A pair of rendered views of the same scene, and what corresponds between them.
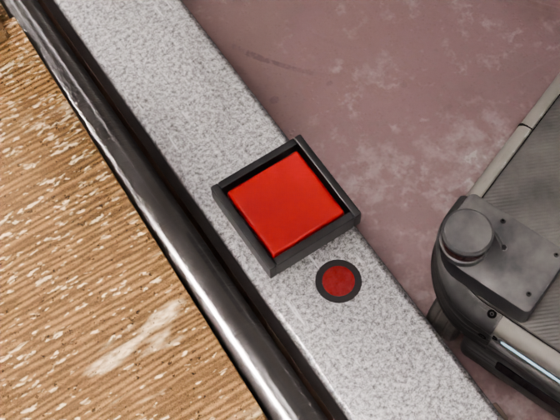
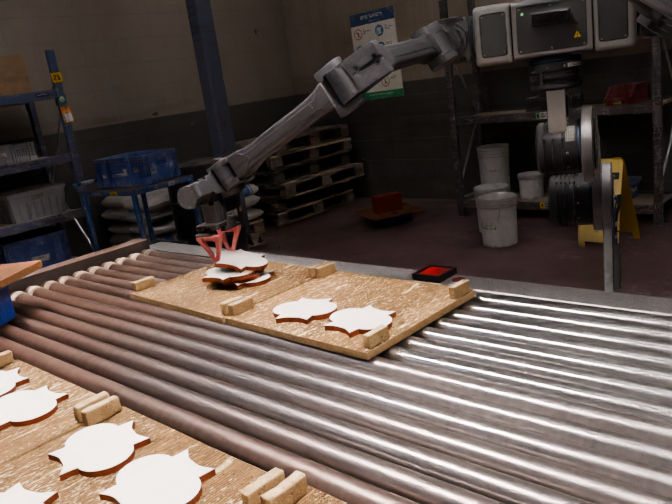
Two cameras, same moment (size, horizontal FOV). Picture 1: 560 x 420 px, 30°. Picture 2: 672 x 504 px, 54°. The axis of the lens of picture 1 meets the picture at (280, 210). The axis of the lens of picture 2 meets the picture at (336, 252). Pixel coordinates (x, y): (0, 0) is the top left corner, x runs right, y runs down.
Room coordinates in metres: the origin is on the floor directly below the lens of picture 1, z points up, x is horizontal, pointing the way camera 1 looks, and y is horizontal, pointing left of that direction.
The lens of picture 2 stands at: (-1.07, 0.59, 1.40)
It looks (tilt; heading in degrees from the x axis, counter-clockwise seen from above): 15 degrees down; 345
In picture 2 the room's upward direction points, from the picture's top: 8 degrees counter-clockwise
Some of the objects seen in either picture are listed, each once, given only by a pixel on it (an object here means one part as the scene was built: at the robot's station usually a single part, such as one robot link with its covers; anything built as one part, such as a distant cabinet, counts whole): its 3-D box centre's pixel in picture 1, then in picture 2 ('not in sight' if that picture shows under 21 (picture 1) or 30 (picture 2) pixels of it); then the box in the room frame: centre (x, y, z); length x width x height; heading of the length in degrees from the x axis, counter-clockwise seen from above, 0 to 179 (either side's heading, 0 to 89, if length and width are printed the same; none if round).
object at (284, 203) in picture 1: (285, 206); (434, 274); (0.32, 0.00, 0.92); 0.06 x 0.06 x 0.01; 31
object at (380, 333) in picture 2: not in sight; (376, 336); (-0.02, 0.26, 0.95); 0.06 x 0.02 x 0.03; 120
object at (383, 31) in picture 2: not in sight; (375, 55); (5.78, -1.93, 1.55); 0.61 x 0.02 x 0.91; 30
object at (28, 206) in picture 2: not in sight; (29, 203); (4.72, 1.56, 0.76); 0.50 x 0.36 x 0.24; 126
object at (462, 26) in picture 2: not in sight; (450, 41); (0.59, -0.24, 1.45); 0.09 x 0.08 x 0.12; 50
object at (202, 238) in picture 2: not in sight; (216, 243); (0.57, 0.47, 1.04); 0.07 x 0.07 x 0.09; 52
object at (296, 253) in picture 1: (285, 205); (434, 273); (0.32, 0.00, 0.92); 0.08 x 0.08 x 0.02; 31
